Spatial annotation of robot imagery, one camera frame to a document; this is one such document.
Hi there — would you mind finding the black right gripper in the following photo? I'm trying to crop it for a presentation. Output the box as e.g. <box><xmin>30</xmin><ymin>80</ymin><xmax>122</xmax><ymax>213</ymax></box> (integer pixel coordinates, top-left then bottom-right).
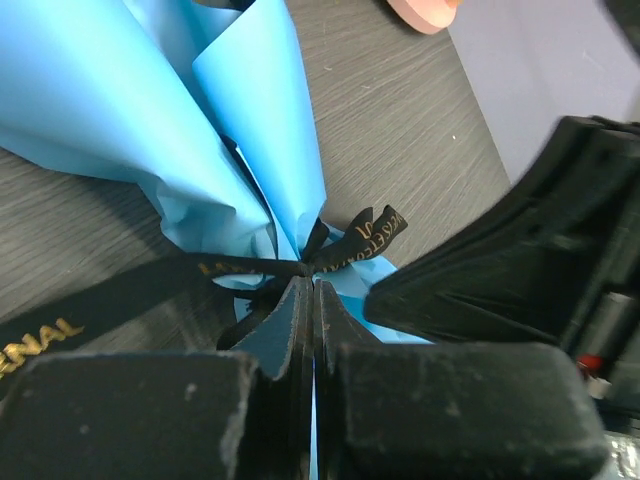
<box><xmin>364</xmin><ymin>117</ymin><xmax>639</xmax><ymax>420</ymax></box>

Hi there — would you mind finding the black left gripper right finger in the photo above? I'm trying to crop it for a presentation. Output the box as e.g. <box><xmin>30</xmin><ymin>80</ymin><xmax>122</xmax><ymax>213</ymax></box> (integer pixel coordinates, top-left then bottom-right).
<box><xmin>313</xmin><ymin>281</ymin><xmax>609</xmax><ymax>479</ymax></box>

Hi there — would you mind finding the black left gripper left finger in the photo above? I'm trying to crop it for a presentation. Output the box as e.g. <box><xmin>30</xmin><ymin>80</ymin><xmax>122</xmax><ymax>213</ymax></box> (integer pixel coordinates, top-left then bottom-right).
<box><xmin>1</xmin><ymin>278</ymin><xmax>313</xmax><ymax>479</ymax></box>

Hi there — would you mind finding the black gold-lettered ribbon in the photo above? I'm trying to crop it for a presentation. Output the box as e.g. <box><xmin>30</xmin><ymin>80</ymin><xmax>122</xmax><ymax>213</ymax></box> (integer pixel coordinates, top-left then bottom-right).
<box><xmin>1</xmin><ymin>206</ymin><xmax>407</xmax><ymax>394</ymax></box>

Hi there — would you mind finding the blue wrapping paper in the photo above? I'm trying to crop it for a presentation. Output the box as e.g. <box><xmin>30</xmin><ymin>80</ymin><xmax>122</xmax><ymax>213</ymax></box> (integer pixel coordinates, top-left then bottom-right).
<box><xmin>1</xmin><ymin>1</ymin><xmax>407</xmax><ymax>479</ymax></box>

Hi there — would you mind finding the pink three-tier shelf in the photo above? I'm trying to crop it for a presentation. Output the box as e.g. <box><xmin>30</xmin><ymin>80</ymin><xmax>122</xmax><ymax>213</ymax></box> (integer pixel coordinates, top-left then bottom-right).
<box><xmin>387</xmin><ymin>0</ymin><xmax>461</xmax><ymax>35</ymax></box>

